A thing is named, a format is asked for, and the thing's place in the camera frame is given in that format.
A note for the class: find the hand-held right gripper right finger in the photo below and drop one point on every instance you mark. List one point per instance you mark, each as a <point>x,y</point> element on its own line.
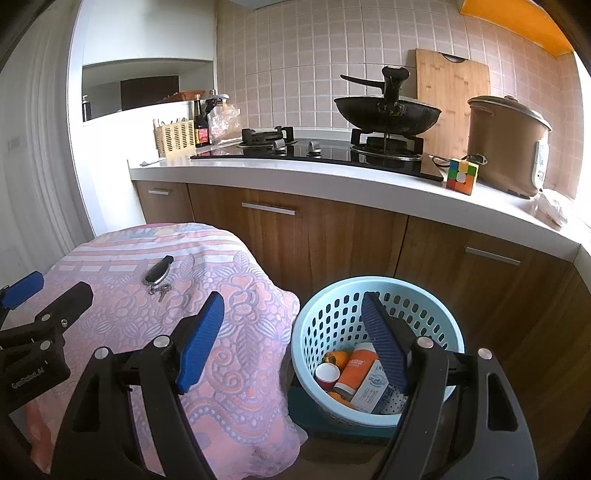
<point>383,341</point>

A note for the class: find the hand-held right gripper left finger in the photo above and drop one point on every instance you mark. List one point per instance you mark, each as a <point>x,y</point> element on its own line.
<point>203,341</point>

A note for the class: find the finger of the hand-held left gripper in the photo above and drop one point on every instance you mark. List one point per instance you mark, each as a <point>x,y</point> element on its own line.
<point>69,300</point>
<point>23,286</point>

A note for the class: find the orange plastic bottle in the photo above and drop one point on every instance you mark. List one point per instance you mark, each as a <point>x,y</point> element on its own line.
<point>358,369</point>

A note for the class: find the white printed carton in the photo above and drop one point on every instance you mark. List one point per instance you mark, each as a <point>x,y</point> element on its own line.
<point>371,392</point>

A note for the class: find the light blue perforated basket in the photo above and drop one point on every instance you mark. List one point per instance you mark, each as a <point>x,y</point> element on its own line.
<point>332,314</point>

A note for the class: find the white foam net sleeve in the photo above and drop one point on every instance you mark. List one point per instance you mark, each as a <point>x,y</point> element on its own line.
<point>393,400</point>

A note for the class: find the red white paper cup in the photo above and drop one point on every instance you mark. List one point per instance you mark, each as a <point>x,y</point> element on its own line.
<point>328,374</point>

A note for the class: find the bunch of metal keys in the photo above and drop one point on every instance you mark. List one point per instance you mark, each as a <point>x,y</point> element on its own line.
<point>160,291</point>

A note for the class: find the pink floral blanket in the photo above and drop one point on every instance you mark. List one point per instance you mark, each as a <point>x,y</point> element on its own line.
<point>184,415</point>

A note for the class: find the black car key fob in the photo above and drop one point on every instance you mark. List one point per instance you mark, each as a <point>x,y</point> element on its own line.
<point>159,271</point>

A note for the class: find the wooden cabinet door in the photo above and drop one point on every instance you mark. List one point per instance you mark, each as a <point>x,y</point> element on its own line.
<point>161,207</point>
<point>485,295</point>
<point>323,249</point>

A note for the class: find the white kitchen countertop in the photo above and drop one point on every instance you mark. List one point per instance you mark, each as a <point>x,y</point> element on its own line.
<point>323,181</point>

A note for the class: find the colourful puzzle cube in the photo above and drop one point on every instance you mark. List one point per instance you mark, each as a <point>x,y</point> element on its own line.
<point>461,177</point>

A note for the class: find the dark glass bottle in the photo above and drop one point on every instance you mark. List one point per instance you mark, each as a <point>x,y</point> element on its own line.
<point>86,108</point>

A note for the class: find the black glass gas stove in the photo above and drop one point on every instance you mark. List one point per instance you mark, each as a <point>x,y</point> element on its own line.
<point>323,160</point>

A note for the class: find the beige slotted utensil holder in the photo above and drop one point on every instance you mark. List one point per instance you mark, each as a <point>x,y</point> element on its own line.
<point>174,138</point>

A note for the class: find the black burner grate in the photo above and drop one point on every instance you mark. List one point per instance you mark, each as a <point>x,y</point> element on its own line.
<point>385,143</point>
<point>265,136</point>

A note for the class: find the silver stove knob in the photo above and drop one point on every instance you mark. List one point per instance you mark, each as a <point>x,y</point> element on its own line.
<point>315,146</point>
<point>279,145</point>

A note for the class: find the dark soy sauce bottle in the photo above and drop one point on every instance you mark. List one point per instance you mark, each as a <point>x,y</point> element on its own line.
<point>202,129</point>

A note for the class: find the clear plastic bag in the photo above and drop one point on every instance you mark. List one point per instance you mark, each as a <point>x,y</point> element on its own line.
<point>224,127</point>

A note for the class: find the crumpled white plastic bag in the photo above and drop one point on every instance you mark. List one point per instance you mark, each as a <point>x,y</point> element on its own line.
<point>554,207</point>

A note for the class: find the black wok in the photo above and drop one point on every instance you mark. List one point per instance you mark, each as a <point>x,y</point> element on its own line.
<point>369,117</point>

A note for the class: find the brown rice cooker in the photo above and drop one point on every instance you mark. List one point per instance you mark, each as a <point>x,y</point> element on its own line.
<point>498,147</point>

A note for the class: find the woven wicker basket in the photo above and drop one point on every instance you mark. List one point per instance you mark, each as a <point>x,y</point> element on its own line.
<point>184,96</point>

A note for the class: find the spray bottle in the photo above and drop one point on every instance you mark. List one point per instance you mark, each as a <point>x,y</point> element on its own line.
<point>215,100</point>

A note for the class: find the wooden cutting board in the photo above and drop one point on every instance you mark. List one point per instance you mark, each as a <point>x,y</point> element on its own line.
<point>452,92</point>

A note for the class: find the white wall switch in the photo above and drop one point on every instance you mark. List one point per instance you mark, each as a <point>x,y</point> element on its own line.
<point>14,143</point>

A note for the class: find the orange wall cabinet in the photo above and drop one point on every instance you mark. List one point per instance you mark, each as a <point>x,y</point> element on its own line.
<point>517,23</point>

